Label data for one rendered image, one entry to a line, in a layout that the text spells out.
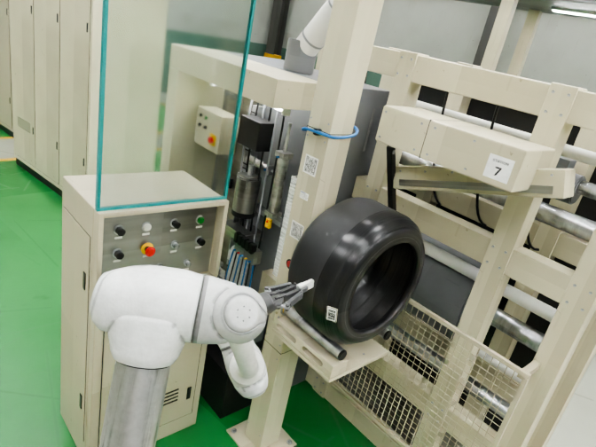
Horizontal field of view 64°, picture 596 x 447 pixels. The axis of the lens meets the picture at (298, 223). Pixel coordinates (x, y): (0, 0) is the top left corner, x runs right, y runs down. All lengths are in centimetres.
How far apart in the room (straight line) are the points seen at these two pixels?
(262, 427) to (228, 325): 175
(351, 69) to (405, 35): 1009
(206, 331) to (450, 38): 1082
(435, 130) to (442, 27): 974
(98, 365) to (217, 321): 136
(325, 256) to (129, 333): 92
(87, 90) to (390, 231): 340
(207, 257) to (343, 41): 109
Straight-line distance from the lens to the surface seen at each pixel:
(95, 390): 227
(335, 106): 183
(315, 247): 171
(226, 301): 87
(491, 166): 176
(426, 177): 205
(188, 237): 209
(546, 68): 1078
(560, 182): 183
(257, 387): 148
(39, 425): 282
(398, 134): 196
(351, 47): 182
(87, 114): 463
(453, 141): 183
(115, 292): 91
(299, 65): 242
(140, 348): 91
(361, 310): 212
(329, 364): 189
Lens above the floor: 200
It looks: 22 degrees down
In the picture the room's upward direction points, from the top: 12 degrees clockwise
